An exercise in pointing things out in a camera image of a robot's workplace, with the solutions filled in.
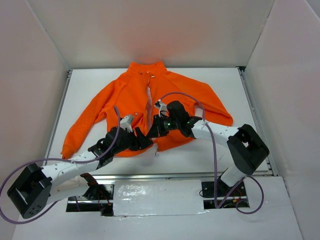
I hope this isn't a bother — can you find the orange zip jacket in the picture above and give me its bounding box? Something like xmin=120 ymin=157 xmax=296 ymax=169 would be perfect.
xmin=61 ymin=61 xmax=233 ymax=159

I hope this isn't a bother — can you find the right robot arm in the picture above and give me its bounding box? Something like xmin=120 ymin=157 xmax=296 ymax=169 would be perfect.
xmin=147 ymin=100 xmax=270 ymax=196

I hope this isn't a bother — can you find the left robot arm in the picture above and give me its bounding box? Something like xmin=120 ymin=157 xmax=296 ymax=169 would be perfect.
xmin=7 ymin=127 xmax=153 ymax=223

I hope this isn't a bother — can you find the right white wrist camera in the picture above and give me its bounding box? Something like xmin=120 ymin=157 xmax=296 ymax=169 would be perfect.
xmin=154 ymin=99 xmax=169 ymax=117

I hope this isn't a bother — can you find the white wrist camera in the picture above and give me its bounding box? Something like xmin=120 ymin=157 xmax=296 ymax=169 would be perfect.
xmin=154 ymin=99 xmax=169 ymax=117
xmin=120 ymin=114 xmax=134 ymax=133

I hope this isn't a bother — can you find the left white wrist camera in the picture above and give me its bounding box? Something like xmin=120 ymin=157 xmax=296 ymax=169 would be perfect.
xmin=120 ymin=114 xmax=134 ymax=133

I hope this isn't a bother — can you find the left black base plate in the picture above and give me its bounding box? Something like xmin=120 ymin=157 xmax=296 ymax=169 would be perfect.
xmin=66 ymin=183 xmax=115 ymax=217

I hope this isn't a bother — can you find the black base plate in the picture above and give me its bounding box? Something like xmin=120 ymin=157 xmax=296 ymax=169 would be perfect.
xmin=199 ymin=181 xmax=250 ymax=210
xmin=66 ymin=183 xmax=115 ymax=217

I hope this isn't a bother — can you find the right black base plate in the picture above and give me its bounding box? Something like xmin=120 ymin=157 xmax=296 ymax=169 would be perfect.
xmin=199 ymin=181 xmax=250 ymax=210

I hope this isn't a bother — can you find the aluminium table frame rail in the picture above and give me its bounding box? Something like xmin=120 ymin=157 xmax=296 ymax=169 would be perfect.
xmin=37 ymin=66 xmax=278 ymax=181

